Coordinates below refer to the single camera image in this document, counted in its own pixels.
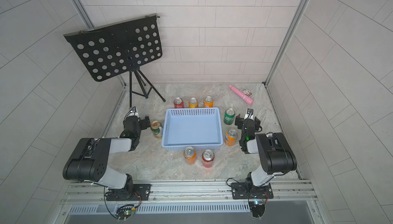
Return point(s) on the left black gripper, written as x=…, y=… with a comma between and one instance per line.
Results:
x=143, y=122

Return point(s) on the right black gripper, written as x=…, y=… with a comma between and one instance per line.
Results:
x=242, y=121

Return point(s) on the orange Fanta can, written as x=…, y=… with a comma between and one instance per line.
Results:
x=230, y=137

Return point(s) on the green Sprite can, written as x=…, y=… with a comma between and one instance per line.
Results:
x=229, y=116

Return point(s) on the green and red can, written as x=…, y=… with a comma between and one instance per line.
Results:
x=156, y=129

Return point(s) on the orange soda can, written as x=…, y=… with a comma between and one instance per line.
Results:
x=193, y=103
x=208, y=102

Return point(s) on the red can front row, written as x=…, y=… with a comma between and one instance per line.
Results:
x=208, y=157

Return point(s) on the red cola can back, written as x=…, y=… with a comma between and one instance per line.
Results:
x=178, y=103

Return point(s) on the orange can front row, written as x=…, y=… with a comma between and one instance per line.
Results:
x=190, y=155

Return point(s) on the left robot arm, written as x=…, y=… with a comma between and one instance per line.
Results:
x=89, y=160

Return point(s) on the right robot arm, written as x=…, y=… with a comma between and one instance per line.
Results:
x=276, y=156

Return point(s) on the lavender perforated plastic basket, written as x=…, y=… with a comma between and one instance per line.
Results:
x=200, y=128

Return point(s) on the pink marker pen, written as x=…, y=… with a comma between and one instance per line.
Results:
x=245, y=98

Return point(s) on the small brown card box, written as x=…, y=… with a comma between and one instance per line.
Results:
x=246, y=92

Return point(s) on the black perforated music stand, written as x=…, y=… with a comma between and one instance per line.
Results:
x=114, y=49

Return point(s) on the right round circuit board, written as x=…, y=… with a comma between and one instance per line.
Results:
x=257, y=209

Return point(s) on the round circuit board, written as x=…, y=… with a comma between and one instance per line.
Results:
x=257, y=209
x=124, y=212

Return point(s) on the left round circuit board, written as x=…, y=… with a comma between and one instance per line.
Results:
x=124, y=212

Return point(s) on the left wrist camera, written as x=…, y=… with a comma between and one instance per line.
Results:
x=133, y=112

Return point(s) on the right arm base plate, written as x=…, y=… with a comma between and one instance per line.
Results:
x=241, y=191

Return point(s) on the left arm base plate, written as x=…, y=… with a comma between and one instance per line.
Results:
x=138, y=192

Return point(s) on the aluminium front rail frame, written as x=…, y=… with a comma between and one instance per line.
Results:
x=184, y=197

